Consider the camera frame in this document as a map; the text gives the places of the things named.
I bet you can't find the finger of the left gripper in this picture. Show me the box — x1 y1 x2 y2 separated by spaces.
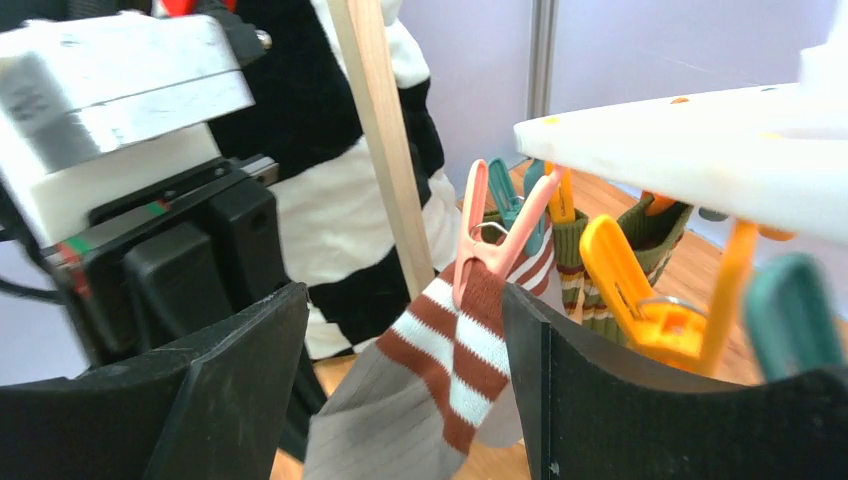
279 345 327 462

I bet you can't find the teal clothes peg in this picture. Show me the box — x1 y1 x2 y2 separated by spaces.
743 253 847 382

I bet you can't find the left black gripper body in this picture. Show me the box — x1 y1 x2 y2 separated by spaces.
42 156 285 367

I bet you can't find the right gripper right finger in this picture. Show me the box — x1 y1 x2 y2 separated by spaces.
502 285 847 479

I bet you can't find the wooden clothes rack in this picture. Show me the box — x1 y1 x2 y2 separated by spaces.
328 0 434 299

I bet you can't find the green striped sock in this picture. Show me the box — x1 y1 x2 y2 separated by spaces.
507 210 588 318
582 194 696 348

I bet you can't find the yellow clothes peg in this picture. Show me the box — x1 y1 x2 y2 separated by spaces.
579 214 760 376

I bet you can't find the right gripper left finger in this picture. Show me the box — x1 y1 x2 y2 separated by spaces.
1 283 308 479

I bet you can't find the white round clip hanger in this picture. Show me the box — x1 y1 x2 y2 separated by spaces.
514 8 847 243

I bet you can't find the black white checkered blanket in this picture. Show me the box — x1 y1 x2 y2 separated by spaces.
152 0 465 363

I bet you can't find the grey sock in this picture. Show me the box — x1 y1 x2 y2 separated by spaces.
304 261 522 479

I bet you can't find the pink clothes peg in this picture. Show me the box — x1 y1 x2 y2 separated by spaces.
453 159 565 313

